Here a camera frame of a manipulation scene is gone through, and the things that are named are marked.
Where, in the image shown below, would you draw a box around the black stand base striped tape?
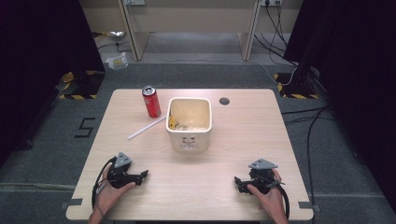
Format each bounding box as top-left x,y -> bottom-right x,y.
58,70 -> 106,101
273,72 -> 320,100

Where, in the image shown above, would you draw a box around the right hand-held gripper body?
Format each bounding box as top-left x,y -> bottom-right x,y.
247,158 -> 279,196

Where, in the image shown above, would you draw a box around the cream square bin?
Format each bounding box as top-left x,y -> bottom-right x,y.
165,96 -> 214,154

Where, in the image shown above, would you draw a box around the black socket cables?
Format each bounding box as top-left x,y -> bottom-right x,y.
253,0 -> 299,67

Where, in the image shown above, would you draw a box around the crumpled foil wrapper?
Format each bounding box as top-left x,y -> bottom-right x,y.
92,30 -> 126,42

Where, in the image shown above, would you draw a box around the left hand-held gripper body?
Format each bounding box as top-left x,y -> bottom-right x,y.
106,151 -> 142,189

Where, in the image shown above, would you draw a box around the clear plastic bag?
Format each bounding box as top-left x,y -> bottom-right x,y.
105,51 -> 130,71

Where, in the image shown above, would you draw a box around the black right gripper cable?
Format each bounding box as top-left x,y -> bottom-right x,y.
273,181 -> 291,219

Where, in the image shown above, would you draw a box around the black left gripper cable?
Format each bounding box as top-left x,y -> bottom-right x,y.
91,156 -> 118,210

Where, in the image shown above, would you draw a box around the white floor cable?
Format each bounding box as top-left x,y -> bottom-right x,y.
247,58 -> 299,87

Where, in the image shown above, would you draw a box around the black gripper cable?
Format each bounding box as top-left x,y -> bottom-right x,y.
91,156 -> 118,210
273,181 -> 291,219

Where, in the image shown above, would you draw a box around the grey tape strip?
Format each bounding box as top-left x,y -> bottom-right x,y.
60,198 -> 84,210
297,201 -> 321,213

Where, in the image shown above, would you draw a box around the yellow scrap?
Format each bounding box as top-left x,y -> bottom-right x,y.
167,113 -> 180,131

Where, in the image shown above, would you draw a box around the black curtain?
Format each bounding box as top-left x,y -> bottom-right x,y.
0,0 -> 106,167
283,0 -> 396,216

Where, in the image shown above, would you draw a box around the thin black floor cable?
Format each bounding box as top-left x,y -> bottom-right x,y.
97,40 -> 133,53

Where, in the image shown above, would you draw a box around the person's right hand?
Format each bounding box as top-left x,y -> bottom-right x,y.
247,169 -> 287,219

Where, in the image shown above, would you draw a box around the person's left hand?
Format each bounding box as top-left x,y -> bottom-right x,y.
94,165 -> 137,216

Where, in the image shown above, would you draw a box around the red soda can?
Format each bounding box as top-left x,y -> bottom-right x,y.
141,85 -> 163,119

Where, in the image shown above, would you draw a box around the white paper scraps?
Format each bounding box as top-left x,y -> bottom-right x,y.
178,122 -> 208,132

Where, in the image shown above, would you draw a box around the white straw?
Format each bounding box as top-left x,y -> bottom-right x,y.
127,114 -> 168,141

